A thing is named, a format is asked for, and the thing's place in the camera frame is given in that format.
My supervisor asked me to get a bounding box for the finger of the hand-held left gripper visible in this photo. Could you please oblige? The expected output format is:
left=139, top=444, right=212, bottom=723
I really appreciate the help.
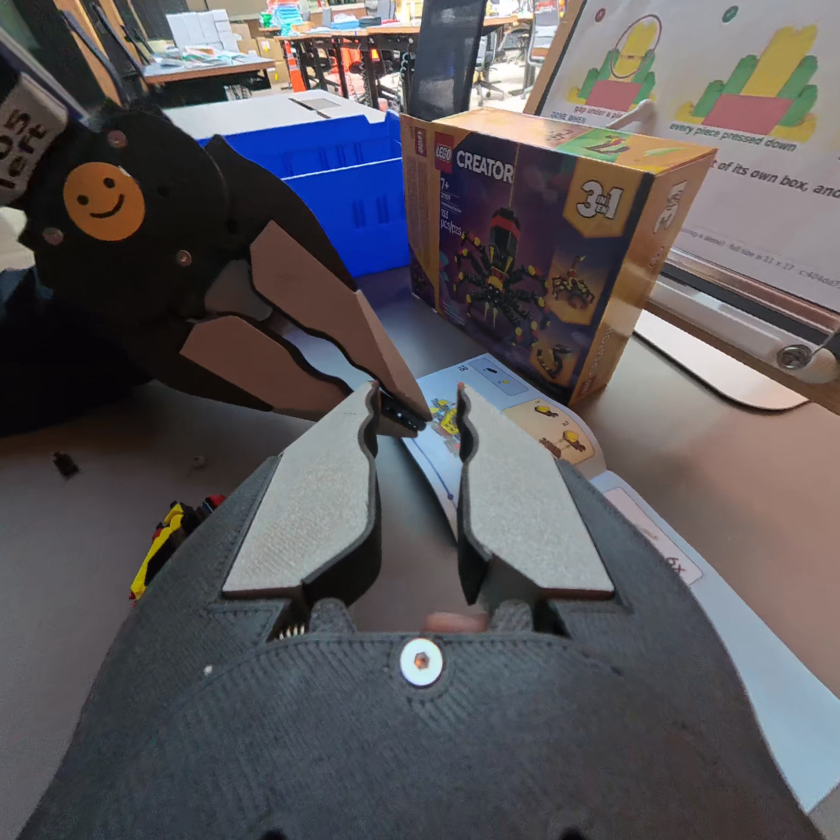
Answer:
left=249, top=220, right=434, bottom=439
left=179, top=315, right=358, bottom=422

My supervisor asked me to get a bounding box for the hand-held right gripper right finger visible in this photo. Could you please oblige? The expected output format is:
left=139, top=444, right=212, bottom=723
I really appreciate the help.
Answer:
left=456, top=382, right=618, bottom=606

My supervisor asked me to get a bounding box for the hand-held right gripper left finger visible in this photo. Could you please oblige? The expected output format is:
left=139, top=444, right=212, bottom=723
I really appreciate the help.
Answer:
left=222, top=381, right=384, bottom=608

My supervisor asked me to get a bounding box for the small black lego piece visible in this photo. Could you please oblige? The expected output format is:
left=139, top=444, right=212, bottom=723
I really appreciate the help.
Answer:
left=379, top=390, right=431, bottom=439

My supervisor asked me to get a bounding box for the person's left forearm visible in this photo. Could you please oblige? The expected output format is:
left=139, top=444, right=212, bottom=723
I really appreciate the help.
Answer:
left=0, top=262, right=155, bottom=439

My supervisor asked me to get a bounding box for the yellow black lego assembly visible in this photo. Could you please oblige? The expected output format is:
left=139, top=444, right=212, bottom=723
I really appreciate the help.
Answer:
left=128, top=494, right=227, bottom=602

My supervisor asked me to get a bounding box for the spider lego set box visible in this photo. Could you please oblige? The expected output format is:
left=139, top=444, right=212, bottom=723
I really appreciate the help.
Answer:
left=399, top=108, right=718, bottom=406

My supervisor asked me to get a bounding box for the lego instruction booklet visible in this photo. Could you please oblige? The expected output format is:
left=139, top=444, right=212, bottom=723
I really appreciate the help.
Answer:
left=399, top=353, right=840, bottom=815

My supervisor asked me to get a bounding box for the blue plastic bin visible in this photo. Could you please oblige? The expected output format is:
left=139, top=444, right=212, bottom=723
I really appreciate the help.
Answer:
left=163, top=91, right=411, bottom=280

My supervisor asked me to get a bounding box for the wooden top table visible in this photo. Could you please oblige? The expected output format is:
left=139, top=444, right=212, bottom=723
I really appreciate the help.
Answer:
left=143, top=54, right=278, bottom=99

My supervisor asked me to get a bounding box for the stack of white boxes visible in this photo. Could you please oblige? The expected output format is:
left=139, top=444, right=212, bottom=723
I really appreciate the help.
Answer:
left=166, top=9, right=235, bottom=48

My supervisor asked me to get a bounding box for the white board base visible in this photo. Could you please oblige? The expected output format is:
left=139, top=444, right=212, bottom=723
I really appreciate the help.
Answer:
left=632, top=307, right=809, bottom=412

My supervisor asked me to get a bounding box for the black office chair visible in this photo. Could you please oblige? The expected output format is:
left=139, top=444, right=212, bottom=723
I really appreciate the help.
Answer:
left=407, top=0, right=491, bottom=123

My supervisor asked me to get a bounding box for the metal eyelet fitting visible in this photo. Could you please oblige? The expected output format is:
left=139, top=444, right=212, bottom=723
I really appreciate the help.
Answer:
left=776, top=330, right=840, bottom=386

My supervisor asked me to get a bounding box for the white poster clip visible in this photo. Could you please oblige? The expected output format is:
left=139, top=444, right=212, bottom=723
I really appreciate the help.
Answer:
left=607, top=98, right=658, bottom=130

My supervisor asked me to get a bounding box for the printed instruction poster board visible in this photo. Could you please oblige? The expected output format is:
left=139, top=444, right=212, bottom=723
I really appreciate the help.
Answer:
left=525, top=0, right=840, bottom=312

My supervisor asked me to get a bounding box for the black frame desk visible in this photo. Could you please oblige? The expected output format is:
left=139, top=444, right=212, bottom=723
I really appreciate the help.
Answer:
left=274, top=16, right=519, bottom=109

